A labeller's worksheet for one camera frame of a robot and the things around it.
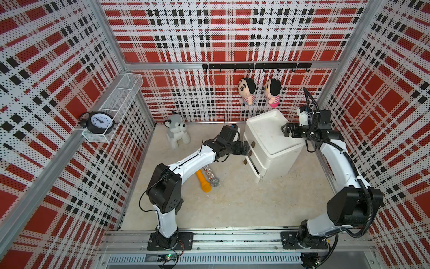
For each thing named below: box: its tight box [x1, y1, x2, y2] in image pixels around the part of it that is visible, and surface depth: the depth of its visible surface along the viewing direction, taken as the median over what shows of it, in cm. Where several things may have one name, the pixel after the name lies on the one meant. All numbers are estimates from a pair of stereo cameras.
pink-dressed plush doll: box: [264, 78, 282, 108], surface depth 97 cm
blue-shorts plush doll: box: [237, 77, 257, 109], surface depth 96 cm
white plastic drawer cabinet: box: [243, 109, 306, 184], surface depth 86 cm
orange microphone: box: [195, 169, 212, 193], surface depth 90 cm
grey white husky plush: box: [163, 110, 191, 150], surface depth 100 cm
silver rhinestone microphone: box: [203, 164, 220, 187], surface depth 92 cm
